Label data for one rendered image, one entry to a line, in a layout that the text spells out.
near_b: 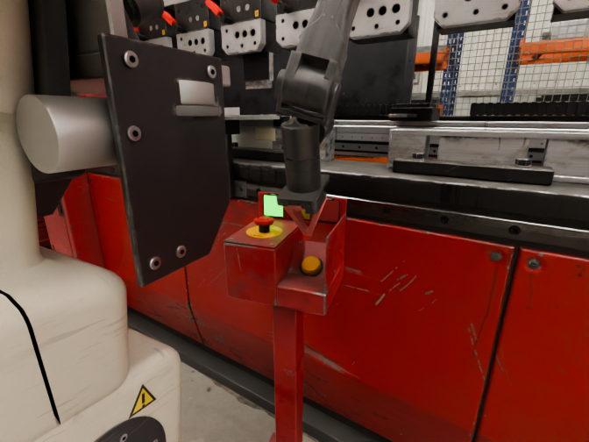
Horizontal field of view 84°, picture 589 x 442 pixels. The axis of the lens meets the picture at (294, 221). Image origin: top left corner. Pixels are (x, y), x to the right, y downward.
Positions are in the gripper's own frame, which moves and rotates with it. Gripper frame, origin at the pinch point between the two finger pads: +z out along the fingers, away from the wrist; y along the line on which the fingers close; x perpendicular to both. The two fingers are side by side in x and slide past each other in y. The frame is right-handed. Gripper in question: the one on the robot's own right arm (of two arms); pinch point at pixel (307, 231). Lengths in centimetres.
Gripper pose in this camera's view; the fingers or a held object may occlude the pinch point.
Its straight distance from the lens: 59.9
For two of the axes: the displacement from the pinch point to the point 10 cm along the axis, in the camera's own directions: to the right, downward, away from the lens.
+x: -9.5, -0.9, 3.1
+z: 0.8, 8.5, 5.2
